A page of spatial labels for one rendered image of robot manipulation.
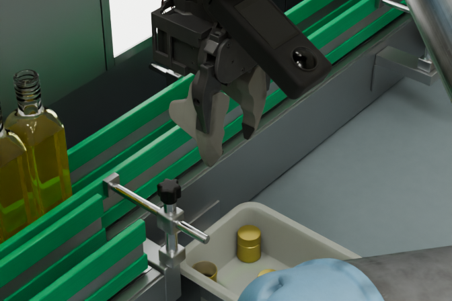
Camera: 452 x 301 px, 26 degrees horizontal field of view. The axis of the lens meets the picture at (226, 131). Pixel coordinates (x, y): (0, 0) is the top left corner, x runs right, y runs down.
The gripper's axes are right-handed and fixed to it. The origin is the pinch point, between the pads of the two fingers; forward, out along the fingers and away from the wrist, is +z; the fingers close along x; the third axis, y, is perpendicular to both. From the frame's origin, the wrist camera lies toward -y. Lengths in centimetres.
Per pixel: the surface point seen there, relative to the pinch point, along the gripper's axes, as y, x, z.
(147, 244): 19.5, -6.0, 29.4
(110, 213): 25.9, -5.8, 27.4
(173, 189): 14.1, -5.7, 16.9
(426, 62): 15, -69, 30
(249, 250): 14.5, -21.2, 38.6
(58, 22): 42.0, -14.1, 8.1
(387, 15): 26, -74, 28
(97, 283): 16.7, 5.4, 25.9
